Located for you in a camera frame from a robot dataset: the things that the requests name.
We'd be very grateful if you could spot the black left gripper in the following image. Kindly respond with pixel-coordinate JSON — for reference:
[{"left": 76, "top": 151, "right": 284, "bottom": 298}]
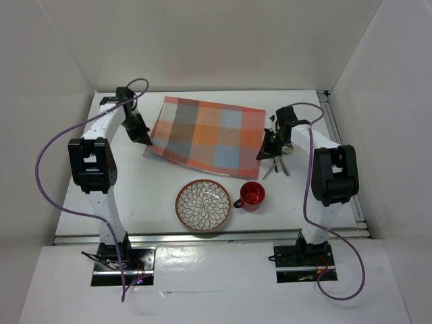
[{"left": 120, "top": 113, "right": 151, "bottom": 146}]

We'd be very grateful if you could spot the orange blue checkered cloth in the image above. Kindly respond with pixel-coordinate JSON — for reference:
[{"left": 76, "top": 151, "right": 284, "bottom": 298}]
[{"left": 143, "top": 97, "right": 266, "bottom": 180}]

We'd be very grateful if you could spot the aluminium rail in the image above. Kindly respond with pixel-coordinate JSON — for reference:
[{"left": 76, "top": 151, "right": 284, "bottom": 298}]
[
  {"left": 313, "top": 91, "right": 365, "bottom": 222},
  {"left": 53, "top": 227, "right": 371, "bottom": 246}
]

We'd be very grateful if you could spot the silver fork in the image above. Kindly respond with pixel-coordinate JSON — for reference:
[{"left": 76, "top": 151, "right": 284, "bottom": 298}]
[{"left": 273, "top": 156, "right": 280, "bottom": 173}]

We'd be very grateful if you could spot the aluminium right side rail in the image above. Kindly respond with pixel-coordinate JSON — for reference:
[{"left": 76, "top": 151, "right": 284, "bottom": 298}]
[{"left": 313, "top": 91, "right": 365, "bottom": 222}]

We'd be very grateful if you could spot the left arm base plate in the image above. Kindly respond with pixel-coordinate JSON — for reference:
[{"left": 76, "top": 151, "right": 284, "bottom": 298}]
[{"left": 90, "top": 247, "right": 156, "bottom": 287}]

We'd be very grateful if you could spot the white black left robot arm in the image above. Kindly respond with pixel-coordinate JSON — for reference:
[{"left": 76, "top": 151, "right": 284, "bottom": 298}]
[{"left": 67, "top": 86, "right": 152, "bottom": 269}]

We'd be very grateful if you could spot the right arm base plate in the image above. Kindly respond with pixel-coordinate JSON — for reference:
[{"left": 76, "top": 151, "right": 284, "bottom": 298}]
[{"left": 268, "top": 245, "right": 338, "bottom": 284}]

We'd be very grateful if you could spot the aluminium front rail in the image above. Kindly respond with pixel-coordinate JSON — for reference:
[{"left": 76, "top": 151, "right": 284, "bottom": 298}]
[{"left": 53, "top": 227, "right": 371, "bottom": 246}]

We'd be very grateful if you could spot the red enamel mug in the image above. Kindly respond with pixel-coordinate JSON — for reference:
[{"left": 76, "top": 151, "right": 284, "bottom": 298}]
[{"left": 233, "top": 182, "right": 266, "bottom": 211}]

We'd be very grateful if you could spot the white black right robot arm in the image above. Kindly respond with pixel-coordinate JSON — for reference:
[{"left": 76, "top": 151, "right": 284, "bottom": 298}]
[{"left": 256, "top": 104, "right": 359, "bottom": 266}]

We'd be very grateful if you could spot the floral patterned ceramic plate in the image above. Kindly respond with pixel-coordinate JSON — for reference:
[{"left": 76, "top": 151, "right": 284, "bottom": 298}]
[{"left": 175, "top": 179, "right": 232, "bottom": 233}]

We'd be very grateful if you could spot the silver spoon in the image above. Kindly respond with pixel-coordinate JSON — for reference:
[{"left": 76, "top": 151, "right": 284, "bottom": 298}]
[{"left": 262, "top": 144, "right": 294, "bottom": 180}]

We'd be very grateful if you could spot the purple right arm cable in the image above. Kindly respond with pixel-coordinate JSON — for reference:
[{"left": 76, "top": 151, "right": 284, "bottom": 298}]
[{"left": 286, "top": 102, "right": 367, "bottom": 300}]

